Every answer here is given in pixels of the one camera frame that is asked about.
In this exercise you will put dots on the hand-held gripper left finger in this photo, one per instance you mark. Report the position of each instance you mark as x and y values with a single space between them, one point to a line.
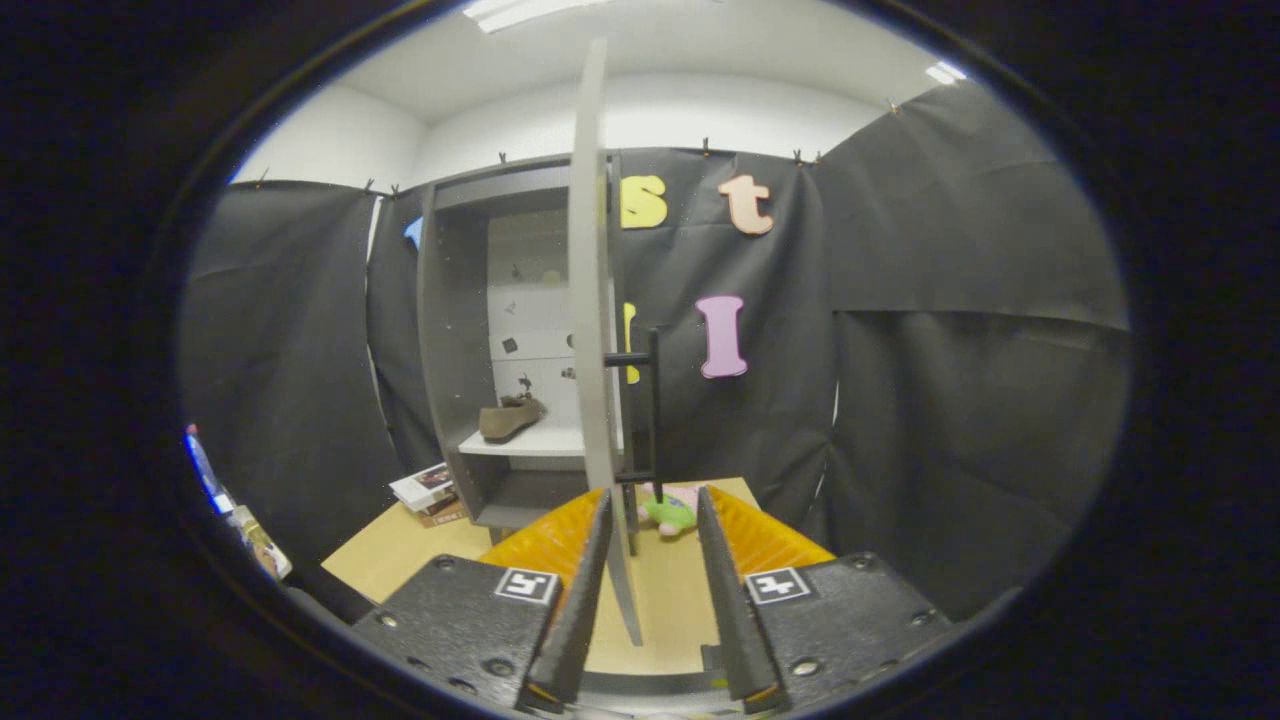
585 590

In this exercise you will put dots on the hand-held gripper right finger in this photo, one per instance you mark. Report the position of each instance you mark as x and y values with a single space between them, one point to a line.
728 600

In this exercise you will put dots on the brown slipper shoe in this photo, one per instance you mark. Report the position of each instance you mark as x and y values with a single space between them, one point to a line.
510 418

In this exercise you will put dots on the grey shoe cabinet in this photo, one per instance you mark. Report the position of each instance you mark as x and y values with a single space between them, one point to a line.
450 350

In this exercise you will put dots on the green and pink plush toy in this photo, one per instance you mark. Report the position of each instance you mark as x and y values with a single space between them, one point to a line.
670 513

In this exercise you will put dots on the stack of books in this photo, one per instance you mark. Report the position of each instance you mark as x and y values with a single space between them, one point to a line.
428 487

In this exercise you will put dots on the black backdrop cloth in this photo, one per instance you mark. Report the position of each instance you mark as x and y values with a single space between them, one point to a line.
950 300

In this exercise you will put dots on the blue printed box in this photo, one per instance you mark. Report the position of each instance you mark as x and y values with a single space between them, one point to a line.
203 470

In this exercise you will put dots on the small ceiling light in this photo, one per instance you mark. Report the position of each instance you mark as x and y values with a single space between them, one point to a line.
944 72

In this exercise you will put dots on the long ceiling light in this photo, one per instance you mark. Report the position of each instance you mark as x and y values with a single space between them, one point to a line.
520 10

